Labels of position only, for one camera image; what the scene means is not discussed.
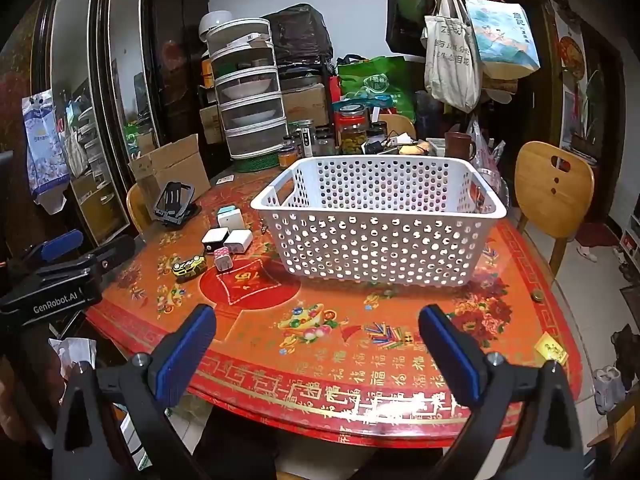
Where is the teal and white charger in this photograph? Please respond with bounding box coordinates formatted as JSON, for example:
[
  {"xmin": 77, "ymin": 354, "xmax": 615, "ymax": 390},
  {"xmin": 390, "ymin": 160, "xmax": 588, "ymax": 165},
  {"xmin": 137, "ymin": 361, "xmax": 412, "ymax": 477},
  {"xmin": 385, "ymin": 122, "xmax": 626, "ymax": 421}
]
[{"xmin": 216, "ymin": 205, "xmax": 244, "ymax": 231}]

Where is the dark mirrored wardrobe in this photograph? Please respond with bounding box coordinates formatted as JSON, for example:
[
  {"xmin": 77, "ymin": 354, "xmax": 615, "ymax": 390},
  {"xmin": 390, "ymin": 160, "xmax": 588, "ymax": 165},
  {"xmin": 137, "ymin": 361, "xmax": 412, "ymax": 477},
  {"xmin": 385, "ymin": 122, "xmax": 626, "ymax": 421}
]
[{"xmin": 32, "ymin": 0, "xmax": 213, "ymax": 241}]

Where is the black and white charger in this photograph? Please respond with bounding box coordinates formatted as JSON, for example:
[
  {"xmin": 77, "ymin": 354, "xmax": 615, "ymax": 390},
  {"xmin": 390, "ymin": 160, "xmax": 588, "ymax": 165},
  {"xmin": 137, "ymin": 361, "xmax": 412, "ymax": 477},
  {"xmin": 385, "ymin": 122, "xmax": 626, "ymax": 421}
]
[{"xmin": 201, "ymin": 228, "xmax": 230, "ymax": 254}]

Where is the potted plant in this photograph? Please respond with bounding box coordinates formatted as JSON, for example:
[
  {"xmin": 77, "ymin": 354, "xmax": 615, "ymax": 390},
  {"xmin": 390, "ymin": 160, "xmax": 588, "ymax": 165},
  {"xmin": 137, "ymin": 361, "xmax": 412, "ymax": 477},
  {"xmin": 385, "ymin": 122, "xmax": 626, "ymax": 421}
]
[{"xmin": 570, "ymin": 67, "xmax": 608, "ymax": 158}]

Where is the clear plastic bag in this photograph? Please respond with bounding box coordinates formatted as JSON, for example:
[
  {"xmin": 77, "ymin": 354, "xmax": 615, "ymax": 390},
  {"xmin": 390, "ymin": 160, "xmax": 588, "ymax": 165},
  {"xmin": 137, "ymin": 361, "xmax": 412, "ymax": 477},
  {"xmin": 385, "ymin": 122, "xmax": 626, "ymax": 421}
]
[{"xmin": 467, "ymin": 115, "xmax": 508, "ymax": 181}]

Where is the green shopping bag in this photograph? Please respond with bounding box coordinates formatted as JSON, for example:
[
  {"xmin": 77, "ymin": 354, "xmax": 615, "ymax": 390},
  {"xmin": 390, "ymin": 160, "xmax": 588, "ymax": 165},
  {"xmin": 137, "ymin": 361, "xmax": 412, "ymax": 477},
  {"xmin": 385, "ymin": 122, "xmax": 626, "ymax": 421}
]
[{"xmin": 337, "ymin": 56, "xmax": 416, "ymax": 121}]

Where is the open cardboard box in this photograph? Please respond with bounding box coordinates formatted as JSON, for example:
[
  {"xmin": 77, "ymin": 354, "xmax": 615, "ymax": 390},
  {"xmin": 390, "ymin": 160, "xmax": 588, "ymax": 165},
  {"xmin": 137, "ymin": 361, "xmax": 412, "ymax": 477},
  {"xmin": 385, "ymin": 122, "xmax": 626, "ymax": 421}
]
[{"xmin": 128, "ymin": 133, "xmax": 212, "ymax": 206}]

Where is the red-lidded pickle jar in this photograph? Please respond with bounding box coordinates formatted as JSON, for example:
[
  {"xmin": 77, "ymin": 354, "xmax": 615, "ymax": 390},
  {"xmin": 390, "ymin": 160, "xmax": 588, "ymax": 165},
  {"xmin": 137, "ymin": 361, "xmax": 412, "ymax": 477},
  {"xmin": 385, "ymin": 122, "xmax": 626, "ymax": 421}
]
[{"xmin": 336, "ymin": 104, "xmax": 368, "ymax": 155}]

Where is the printed light blue tote bag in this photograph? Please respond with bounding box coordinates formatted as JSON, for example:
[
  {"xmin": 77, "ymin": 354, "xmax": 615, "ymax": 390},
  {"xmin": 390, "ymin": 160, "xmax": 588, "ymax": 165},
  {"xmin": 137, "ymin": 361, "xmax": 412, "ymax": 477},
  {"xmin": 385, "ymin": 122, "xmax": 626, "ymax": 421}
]
[{"xmin": 464, "ymin": 0, "xmax": 542, "ymax": 80}]

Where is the closed cardboard box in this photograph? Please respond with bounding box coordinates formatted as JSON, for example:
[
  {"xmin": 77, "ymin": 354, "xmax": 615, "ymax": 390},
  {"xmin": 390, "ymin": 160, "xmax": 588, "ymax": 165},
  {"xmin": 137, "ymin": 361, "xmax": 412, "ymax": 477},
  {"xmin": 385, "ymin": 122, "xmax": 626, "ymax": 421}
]
[{"xmin": 280, "ymin": 82, "xmax": 332, "ymax": 128}]

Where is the beige canvas tote bag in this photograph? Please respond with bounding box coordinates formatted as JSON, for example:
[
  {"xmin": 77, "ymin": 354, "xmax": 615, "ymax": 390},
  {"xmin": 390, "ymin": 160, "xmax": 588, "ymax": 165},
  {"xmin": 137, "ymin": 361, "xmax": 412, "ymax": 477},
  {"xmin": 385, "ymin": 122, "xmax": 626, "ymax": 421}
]
[{"xmin": 424, "ymin": 0, "xmax": 483, "ymax": 113}]

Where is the empty glass jar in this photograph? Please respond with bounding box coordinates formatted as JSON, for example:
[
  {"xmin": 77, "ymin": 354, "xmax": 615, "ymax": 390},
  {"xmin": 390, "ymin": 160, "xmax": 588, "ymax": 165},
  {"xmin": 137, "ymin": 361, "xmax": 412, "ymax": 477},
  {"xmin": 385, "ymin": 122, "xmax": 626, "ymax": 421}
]
[{"xmin": 314, "ymin": 127, "xmax": 336, "ymax": 157}]

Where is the white bowl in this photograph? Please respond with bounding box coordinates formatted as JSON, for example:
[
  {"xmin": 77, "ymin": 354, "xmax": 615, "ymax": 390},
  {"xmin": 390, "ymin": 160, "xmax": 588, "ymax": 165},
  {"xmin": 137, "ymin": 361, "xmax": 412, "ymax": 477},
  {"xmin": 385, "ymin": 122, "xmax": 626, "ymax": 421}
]
[{"xmin": 198, "ymin": 10, "xmax": 234, "ymax": 41}]

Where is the white stacked drawer organizer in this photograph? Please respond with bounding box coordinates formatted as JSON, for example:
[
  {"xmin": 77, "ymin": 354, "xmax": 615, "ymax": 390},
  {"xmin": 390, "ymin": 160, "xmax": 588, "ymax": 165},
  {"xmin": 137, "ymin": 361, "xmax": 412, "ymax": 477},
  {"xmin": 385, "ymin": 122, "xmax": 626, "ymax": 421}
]
[{"xmin": 206, "ymin": 17, "xmax": 290, "ymax": 158}]

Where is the white perforated plastic basket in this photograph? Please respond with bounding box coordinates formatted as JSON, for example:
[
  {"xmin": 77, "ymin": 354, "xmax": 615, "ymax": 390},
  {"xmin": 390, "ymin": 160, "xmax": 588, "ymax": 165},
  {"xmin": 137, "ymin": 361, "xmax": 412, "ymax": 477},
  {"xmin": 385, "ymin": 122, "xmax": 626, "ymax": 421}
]
[{"xmin": 250, "ymin": 156, "xmax": 508, "ymax": 288}]

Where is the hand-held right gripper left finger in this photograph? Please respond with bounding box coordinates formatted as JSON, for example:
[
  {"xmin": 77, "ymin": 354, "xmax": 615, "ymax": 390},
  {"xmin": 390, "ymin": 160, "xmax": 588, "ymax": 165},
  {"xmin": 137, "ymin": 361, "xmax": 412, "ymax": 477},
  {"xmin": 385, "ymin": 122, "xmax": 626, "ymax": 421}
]
[{"xmin": 52, "ymin": 303, "xmax": 218, "ymax": 480}]

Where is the red wall decoration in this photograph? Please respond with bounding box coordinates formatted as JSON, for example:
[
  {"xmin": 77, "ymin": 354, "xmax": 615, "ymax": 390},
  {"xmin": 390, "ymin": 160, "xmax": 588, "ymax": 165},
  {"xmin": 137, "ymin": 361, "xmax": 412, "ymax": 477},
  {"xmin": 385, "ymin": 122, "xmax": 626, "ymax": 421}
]
[{"xmin": 557, "ymin": 35, "xmax": 586, "ymax": 81}]

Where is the pair of grey shoes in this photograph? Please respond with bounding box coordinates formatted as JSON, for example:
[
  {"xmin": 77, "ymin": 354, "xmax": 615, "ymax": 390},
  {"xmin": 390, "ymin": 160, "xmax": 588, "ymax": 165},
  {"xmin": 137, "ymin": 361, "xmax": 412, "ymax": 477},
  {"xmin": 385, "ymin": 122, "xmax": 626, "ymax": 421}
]
[{"xmin": 592, "ymin": 366, "xmax": 626, "ymax": 413}]

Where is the wooden chair with cutout back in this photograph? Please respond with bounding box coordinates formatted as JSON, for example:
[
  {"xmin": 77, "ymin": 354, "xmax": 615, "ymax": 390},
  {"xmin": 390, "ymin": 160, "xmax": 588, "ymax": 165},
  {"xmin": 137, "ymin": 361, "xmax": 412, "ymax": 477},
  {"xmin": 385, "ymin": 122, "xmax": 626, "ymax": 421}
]
[{"xmin": 514, "ymin": 141, "xmax": 596, "ymax": 276}]

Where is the brown mug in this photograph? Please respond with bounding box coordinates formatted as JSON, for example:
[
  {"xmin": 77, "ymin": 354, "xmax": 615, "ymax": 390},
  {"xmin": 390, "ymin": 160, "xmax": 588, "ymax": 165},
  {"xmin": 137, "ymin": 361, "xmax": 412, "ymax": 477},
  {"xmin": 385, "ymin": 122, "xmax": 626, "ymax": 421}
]
[{"xmin": 444, "ymin": 131, "xmax": 477, "ymax": 162}]

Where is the yellow paper card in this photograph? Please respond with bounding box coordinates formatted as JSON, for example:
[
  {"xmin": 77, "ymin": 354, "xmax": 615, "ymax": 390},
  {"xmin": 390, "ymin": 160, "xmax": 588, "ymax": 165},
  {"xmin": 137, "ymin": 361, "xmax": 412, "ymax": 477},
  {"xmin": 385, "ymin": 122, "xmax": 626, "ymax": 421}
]
[{"xmin": 534, "ymin": 332, "xmax": 569, "ymax": 365}]

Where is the crumpled white paper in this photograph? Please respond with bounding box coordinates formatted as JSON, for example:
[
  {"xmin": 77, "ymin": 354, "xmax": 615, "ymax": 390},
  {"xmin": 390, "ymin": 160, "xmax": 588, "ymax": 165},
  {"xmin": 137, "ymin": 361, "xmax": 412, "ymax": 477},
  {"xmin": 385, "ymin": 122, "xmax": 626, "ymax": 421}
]
[{"xmin": 48, "ymin": 337, "xmax": 97, "ymax": 378}]

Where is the black plastic bag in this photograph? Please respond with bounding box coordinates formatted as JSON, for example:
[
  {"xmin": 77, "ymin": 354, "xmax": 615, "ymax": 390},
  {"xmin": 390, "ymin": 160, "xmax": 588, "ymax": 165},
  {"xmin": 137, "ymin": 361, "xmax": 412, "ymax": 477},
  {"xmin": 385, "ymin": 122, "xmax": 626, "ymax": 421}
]
[{"xmin": 261, "ymin": 3, "xmax": 334, "ymax": 66}]

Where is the yellow and black toy car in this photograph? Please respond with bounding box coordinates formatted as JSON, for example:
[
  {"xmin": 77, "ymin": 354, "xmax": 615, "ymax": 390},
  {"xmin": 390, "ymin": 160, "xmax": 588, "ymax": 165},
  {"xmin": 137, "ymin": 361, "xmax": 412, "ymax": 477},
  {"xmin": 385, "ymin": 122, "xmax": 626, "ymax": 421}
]
[{"xmin": 172, "ymin": 254, "xmax": 207, "ymax": 279}]

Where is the black phone stand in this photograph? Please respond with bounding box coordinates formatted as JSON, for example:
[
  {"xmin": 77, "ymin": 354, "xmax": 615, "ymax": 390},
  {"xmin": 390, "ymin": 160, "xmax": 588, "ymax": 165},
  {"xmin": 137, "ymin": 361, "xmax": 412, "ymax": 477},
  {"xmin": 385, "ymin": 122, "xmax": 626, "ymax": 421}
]
[{"xmin": 153, "ymin": 181, "xmax": 197, "ymax": 228}]

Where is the green plastic basket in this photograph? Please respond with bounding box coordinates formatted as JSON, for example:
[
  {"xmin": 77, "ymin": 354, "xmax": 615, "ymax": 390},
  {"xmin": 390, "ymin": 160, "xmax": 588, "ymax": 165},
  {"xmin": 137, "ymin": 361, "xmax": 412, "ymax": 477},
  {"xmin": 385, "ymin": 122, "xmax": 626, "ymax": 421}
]
[{"xmin": 232, "ymin": 152, "xmax": 281, "ymax": 173}]

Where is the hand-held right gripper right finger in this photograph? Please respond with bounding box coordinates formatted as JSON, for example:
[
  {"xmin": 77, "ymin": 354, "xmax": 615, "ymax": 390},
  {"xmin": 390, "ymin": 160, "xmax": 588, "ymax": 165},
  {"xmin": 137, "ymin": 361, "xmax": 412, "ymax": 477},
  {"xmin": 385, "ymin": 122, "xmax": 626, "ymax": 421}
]
[{"xmin": 418, "ymin": 304, "xmax": 586, "ymax": 480}]

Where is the large white charger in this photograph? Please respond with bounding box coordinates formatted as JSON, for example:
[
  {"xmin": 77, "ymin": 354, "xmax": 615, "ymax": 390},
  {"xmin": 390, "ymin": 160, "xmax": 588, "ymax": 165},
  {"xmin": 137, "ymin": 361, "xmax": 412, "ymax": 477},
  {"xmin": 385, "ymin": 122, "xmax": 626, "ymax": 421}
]
[{"xmin": 225, "ymin": 230, "xmax": 254, "ymax": 257}]

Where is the blue and white plastic bag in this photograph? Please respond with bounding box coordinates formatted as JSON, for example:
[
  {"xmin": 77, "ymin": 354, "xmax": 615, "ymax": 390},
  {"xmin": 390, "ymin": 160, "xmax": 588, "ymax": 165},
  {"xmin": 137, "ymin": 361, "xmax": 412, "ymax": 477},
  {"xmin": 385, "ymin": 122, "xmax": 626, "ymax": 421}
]
[{"xmin": 21, "ymin": 89, "xmax": 71, "ymax": 213}]

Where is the white shoe shelf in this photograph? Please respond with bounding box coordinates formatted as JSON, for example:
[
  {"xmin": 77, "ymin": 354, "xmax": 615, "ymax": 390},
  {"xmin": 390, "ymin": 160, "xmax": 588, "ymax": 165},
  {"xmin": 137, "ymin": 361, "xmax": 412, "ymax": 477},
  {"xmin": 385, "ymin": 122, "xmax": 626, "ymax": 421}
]
[{"xmin": 617, "ymin": 212, "xmax": 640, "ymax": 281}]

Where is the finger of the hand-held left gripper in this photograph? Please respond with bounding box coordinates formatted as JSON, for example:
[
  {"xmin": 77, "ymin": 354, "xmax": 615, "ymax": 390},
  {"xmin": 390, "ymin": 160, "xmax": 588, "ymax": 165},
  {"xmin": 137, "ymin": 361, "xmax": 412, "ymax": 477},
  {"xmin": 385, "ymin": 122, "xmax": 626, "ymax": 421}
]
[
  {"xmin": 34, "ymin": 234, "xmax": 137, "ymax": 284},
  {"xmin": 12, "ymin": 229, "xmax": 85, "ymax": 272}
]

